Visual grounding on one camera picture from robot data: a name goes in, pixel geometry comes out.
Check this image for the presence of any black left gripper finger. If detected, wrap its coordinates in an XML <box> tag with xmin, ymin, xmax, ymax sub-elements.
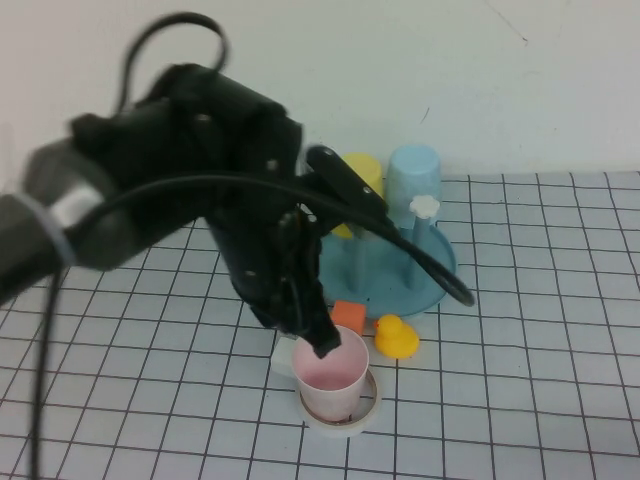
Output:
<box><xmin>298</xmin><ymin>277</ymin><xmax>344</xmax><ymax>360</ymax></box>
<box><xmin>252</xmin><ymin>299</ymin><xmax>301</xmax><ymax>335</ymax></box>

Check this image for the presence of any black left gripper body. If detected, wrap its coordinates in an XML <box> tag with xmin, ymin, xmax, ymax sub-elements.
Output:
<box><xmin>208</xmin><ymin>197</ymin><xmax>324</xmax><ymax>304</ymax></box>

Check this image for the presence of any pink plastic cup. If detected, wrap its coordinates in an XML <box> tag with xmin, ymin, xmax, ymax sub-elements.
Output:
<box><xmin>291</xmin><ymin>324</ymin><xmax>371</xmax><ymax>421</ymax></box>

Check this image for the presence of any teal cup stand with pegs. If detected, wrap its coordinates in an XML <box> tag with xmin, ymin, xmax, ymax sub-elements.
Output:
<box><xmin>318</xmin><ymin>195</ymin><xmax>460</xmax><ymax>320</ymax></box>

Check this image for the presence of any yellow plastic cup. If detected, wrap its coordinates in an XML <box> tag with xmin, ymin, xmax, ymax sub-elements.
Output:
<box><xmin>332</xmin><ymin>152</ymin><xmax>386</xmax><ymax>239</ymax></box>

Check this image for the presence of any light blue plastic cup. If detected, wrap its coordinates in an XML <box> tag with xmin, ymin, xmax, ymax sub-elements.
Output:
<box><xmin>386</xmin><ymin>144</ymin><xmax>444</xmax><ymax>230</ymax></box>

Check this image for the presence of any orange foam cube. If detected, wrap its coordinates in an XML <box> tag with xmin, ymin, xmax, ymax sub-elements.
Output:
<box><xmin>332</xmin><ymin>299</ymin><xmax>367</xmax><ymax>335</ymax></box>

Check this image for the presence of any white foam cube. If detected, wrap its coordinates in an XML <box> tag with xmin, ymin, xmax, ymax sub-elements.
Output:
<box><xmin>271</xmin><ymin>338</ymin><xmax>297</xmax><ymax>374</ymax></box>

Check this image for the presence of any yellow rubber duck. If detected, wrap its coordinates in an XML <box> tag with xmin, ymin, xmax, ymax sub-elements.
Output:
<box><xmin>373</xmin><ymin>313</ymin><xmax>421</xmax><ymax>359</ymax></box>

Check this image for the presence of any white tape roll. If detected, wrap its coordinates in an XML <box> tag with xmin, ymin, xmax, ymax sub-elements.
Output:
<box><xmin>298</xmin><ymin>367</ymin><xmax>385</xmax><ymax>439</ymax></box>

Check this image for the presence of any white black checkered tablecloth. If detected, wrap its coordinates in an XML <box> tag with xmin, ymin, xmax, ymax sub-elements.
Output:
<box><xmin>0</xmin><ymin>172</ymin><xmax>640</xmax><ymax>480</ymax></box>

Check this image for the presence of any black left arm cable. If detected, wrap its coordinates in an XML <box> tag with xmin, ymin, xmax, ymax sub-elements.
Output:
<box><xmin>27</xmin><ymin>12</ymin><xmax>476</xmax><ymax>480</ymax></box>

